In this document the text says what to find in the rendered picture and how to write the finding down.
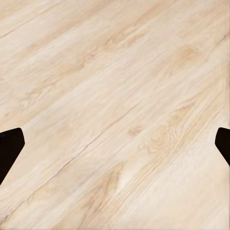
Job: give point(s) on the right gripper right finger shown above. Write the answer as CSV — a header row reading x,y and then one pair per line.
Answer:
x,y
222,142

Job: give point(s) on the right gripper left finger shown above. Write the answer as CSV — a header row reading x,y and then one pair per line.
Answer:
x,y
11,143

